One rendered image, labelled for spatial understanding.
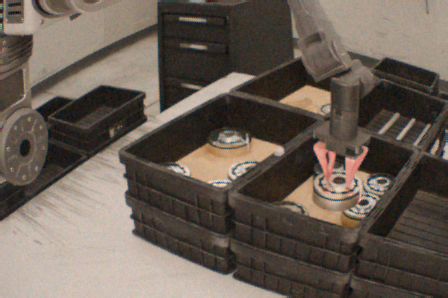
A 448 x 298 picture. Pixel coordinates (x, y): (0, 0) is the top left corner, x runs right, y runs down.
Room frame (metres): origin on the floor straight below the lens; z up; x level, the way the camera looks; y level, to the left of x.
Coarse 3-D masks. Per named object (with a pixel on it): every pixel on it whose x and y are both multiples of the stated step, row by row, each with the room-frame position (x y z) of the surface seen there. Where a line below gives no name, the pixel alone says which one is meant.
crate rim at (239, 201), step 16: (400, 144) 1.22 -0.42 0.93; (272, 160) 1.18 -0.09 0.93; (256, 176) 1.12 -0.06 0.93; (400, 176) 1.07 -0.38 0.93; (384, 192) 1.01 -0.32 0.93; (240, 208) 1.04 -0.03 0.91; (256, 208) 1.01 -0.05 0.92; (272, 208) 0.99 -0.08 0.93; (288, 224) 0.97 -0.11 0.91; (304, 224) 0.95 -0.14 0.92; (320, 224) 0.92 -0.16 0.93; (336, 224) 0.92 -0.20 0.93; (352, 240) 0.88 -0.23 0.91
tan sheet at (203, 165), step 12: (252, 144) 1.45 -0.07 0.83; (264, 144) 1.45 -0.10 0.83; (192, 156) 1.40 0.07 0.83; (204, 156) 1.40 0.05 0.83; (216, 156) 1.40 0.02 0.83; (240, 156) 1.39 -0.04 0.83; (252, 156) 1.39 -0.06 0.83; (264, 156) 1.39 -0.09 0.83; (192, 168) 1.35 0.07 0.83; (204, 168) 1.34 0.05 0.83; (216, 168) 1.34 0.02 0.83; (228, 168) 1.34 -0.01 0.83; (204, 180) 1.29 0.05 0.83
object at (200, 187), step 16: (224, 96) 1.53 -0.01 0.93; (240, 96) 1.52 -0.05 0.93; (192, 112) 1.43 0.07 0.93; (304, 112) 1.41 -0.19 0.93; (160, 128) 1.35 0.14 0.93; (128, 144) 1.28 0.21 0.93; (288, 144) 1.24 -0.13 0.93; (128, 160) 1.22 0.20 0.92; (144, 160) 1.20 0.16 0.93; (160, 176) 1.16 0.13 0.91; (176, 176) 1.13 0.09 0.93; (240, 176) 1.12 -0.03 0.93; (208, 192) 1.08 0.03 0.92; (224, 192) 1.07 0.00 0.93
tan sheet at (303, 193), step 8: (312, 176) 1.28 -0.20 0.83; (360, 176) 1.26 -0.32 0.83; (304, 184) 1.25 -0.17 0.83; (312, 184) 1.24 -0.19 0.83; (296, 192) 1.21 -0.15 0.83; (304, 192) 1.21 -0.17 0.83; (288, 200) 1.18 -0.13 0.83; (296, 200) 1.18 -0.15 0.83; (304, 200) 1.18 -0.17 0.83; (312, 208) 1.14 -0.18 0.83; (320, 208) 1.14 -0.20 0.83; (312, 216) 1.11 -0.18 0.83; (320, 216) 1.10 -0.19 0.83; (328, 216) 1.10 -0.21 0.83; (336, 216) 1.10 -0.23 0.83
